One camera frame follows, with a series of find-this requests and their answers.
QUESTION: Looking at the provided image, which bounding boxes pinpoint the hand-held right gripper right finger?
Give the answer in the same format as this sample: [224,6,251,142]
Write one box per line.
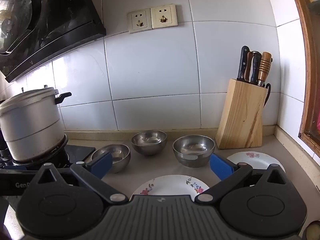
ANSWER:
[195,154,292,205]

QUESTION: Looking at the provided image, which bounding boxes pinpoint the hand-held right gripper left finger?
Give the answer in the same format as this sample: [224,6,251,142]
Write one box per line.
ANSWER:
[31,151,130,205]

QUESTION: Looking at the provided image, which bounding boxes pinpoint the stainless steel bowl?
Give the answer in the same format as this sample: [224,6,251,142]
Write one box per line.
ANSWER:
[131,130,167,155]
[90,144,131,174]
[172,135,215,168]

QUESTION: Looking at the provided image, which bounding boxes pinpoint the white floral plate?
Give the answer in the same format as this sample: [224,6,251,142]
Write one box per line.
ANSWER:
[129,175,210,202]
[226,151,286,173]

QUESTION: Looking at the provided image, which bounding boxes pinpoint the wooden knife block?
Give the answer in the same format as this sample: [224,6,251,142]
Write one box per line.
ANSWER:
[215,78,268,150]

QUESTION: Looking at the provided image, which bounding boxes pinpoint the white electric kettle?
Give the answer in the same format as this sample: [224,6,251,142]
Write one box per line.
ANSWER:
[0,87,72,162]

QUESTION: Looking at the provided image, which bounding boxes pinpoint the black range hood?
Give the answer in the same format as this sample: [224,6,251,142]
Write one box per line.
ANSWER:
[0,0,107,83]

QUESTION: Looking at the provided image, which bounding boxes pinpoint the black handle scissors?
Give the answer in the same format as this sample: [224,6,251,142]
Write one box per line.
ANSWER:
[262,82,272,108]

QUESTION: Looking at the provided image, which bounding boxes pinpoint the dark brown handle knife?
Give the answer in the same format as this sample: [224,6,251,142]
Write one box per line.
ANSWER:
[244,51,254,83]

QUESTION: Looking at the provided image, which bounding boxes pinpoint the black ribbed handle knife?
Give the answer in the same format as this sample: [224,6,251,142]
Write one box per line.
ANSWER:
[250,51,262,85]

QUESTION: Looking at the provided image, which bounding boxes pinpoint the black riveted handle knife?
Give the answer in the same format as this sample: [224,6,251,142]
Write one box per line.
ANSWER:
[237,46,250,82]

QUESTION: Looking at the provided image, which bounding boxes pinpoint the light wooden handle knife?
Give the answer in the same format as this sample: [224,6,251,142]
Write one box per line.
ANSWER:
[257,52,272,87]

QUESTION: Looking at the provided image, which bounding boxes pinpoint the wooden window frame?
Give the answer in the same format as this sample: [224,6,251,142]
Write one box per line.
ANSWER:
[287,0,320,153]

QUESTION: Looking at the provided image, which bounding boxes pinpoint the cream wall socket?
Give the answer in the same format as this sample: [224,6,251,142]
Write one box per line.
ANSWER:
[150,4,178,29]
[127,7,153,34]

